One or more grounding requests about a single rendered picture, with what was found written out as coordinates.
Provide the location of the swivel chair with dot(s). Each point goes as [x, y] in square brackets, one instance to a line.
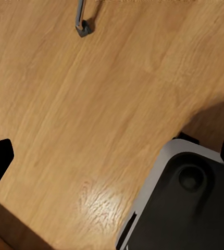
[82, 26]

